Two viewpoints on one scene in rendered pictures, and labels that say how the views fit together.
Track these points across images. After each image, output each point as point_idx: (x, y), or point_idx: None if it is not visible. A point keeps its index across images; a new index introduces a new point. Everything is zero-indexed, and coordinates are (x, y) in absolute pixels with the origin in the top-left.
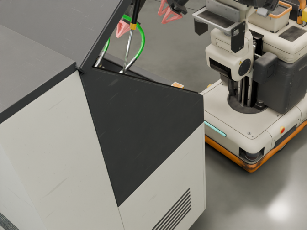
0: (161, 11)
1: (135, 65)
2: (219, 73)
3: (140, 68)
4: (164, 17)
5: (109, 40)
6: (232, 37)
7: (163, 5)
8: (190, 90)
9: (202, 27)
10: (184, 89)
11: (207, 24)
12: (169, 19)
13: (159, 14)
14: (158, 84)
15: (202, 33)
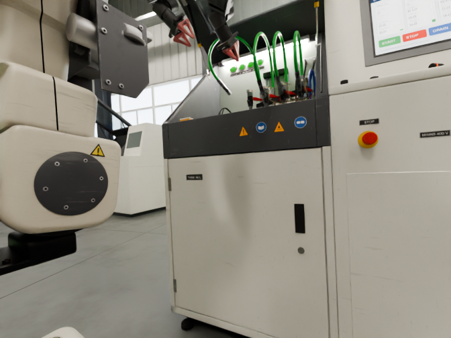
0: (190, 35)
1: (241, 110)
2: (76, 250)
3: (233, 112)
4: (188, 40)
5: (254, 68)
6: (90, 82)
7: (188, 28)
8: (174, 122)
9: (122, 74)
10: (178, 106)
11: (100, 67)
12: (184, 42)
13: (193, 37)
14: (192, 88)
15: (125, 95)
